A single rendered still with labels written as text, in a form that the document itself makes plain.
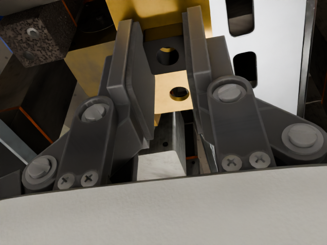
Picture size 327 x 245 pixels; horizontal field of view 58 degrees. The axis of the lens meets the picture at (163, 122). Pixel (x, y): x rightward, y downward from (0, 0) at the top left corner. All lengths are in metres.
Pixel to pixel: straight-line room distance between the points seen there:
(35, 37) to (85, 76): 0.08
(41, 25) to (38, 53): 0.03
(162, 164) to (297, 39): 0.25
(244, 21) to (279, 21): 0.04
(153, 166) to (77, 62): 0.19
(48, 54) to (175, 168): 0.24
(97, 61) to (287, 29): 0.25
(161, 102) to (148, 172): 0.32
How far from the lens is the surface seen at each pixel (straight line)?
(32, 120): 0.44
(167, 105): 0.15
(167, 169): 0.45
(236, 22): 0.43
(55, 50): 0.33
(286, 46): 0.46
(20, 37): 0.33
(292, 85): 0.51
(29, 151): 0.38
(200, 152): 1.12
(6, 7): 0.34
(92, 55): 0.35
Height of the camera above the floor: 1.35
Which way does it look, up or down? 41 degrees down
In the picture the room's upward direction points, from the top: 179 degrees counter-clockwise
